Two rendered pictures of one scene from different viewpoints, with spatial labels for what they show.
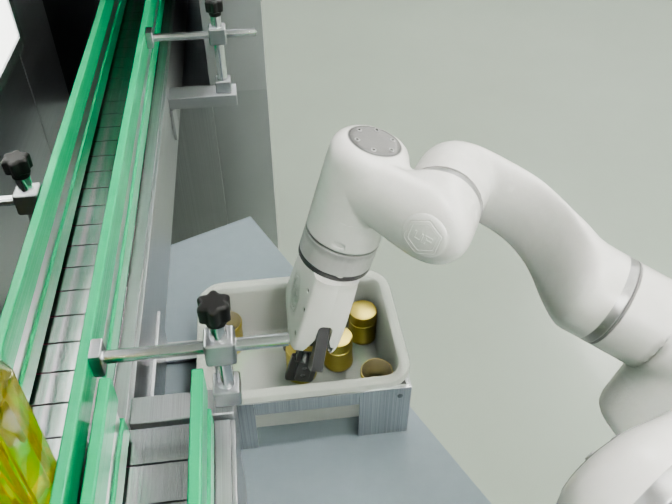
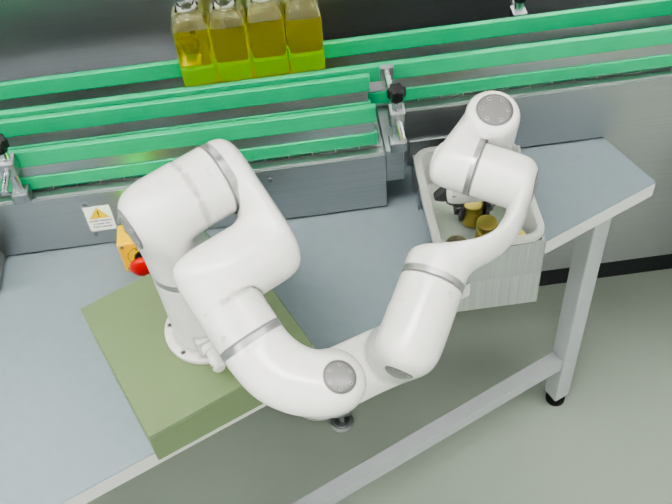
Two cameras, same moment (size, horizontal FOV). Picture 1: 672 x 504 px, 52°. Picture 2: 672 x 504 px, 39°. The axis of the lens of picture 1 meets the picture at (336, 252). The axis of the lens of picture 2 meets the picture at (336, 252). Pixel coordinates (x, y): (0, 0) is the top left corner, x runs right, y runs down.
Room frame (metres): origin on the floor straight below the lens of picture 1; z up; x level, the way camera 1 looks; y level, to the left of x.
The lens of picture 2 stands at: (0.38, -0.99, 1.95)
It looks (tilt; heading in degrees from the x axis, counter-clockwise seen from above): 50 degrees down; 95
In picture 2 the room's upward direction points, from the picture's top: 6 degrees counter-clockwise
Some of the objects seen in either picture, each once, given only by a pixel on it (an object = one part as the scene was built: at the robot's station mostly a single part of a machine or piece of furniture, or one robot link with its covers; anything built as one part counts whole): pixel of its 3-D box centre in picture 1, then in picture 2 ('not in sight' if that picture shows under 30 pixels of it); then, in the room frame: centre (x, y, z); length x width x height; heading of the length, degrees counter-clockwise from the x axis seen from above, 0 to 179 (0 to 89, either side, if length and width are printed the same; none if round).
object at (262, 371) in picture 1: (300, 354); (475, 208); (0.52, 0.04, 0.80); 0.22 x 0.17 x 0.09; 97
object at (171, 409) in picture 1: (187, 424); (392, 145); (0.39, 0.14, 0.85); 0.09 x 0.04 x 0.07; 97
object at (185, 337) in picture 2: not in sight; (200, 304); (0.12, -0.21, 0.90); 0.16 x 0.13 x 0.15; 117
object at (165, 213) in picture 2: not in sight; (177, 221); (0.11, -0.20, 1.06); 0.13 x 0.10 x 0.16; 37
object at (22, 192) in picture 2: not in sight; (9, 181); (-0.19, 0.00, 0.94); 0.07 x 0.04 x 0.13; 97
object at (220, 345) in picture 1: (193, 354); (394, 108); (0.40, 0.12, 0.95); 0.17 x 0.03 x 0.12; 97
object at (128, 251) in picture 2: not in sight; (143, 241); (-0.02, 0.00, 0.79); 0.07 x 0.07 x 0.07; 7
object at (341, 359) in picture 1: (337, 348); (486, 231); (0.54, 0.00, 0.79); 0.04 x 0.04 x 0.04
